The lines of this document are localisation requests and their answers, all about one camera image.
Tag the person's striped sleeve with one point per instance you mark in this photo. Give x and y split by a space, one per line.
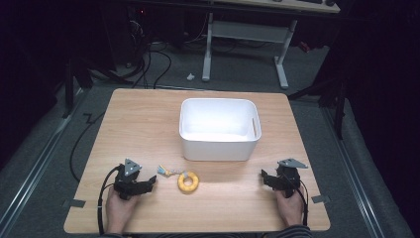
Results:
290 232

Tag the person's right hand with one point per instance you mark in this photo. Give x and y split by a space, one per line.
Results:
292 210

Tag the metal floor rail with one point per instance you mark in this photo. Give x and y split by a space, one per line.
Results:
353 172
36 172

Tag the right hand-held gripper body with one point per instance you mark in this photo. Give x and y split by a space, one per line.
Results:
289 178

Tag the white plastic bin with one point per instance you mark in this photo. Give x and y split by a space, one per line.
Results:
218 148

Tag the grey tape piece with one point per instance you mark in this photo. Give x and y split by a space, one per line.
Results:
321 199
74 203

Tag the white paper scrap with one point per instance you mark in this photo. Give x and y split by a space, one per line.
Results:
190 77

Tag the white-legged desk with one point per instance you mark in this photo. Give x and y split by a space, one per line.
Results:
247 31

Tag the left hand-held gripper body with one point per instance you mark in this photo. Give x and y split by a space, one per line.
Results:
127 180

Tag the person's left hand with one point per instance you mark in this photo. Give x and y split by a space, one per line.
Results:
118 210

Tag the black metal stand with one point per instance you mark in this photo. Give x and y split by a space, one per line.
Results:
340 109
68 89

